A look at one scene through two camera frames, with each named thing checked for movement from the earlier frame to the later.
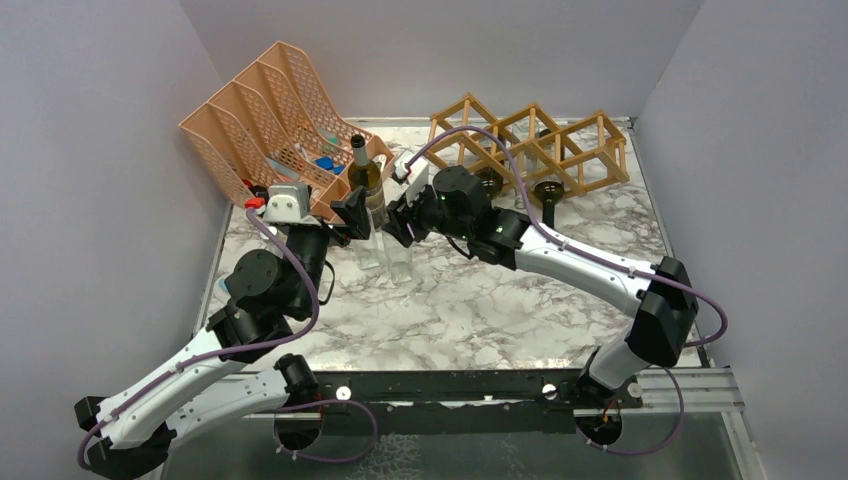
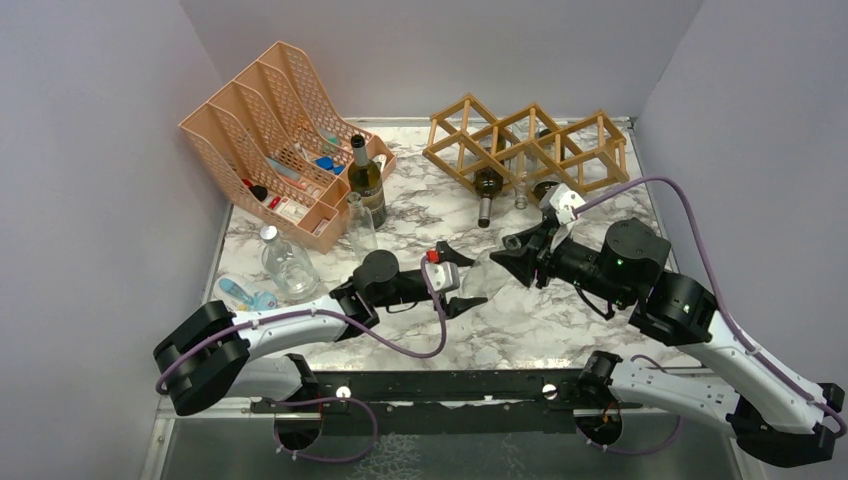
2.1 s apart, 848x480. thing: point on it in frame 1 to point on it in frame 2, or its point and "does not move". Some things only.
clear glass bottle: x=399 y=260 to x=483 y=278
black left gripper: x=355 y=214 to x=456 y=306
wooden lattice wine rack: x=585 y=156 does not move
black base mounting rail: x=465 y=402 does not move
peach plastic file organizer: x=271 y=129 does not move
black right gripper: x=400 y=215 to x=523 y=259
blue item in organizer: x=326 y=162 does not move
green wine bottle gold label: x=367 y=174 does not move
